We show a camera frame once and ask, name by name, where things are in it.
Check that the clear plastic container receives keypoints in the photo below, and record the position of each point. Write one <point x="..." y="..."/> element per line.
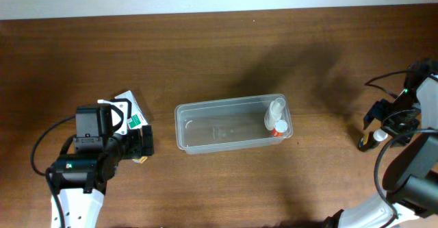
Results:
<point x="230" y="124"/>

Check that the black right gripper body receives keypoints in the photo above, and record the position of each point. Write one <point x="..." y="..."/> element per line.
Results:
<point x="388" y="114"/>

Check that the small gold lid jar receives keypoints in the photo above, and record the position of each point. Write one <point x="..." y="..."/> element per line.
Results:
<point x="140" y="160"/>

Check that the orange tube white cap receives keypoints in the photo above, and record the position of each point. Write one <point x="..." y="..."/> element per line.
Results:
<point x="280" y="127"/>

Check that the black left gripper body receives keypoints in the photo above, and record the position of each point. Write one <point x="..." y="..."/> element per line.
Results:
<point x="146" y="140"/>

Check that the white spray bottle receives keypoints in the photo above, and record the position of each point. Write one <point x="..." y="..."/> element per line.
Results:
<point x="274" y="113"/>

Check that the dark bottle white cap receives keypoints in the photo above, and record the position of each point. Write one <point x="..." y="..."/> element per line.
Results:
<point x="372" y="140"/>

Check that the white green sachet packet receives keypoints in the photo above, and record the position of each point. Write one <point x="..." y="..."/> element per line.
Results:
<point x="135" y="113"/>

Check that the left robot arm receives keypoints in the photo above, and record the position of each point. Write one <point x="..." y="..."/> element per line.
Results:
<point x="106" y="134"/>

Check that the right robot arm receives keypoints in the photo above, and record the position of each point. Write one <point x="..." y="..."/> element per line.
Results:
<point x="404" y="178"/>

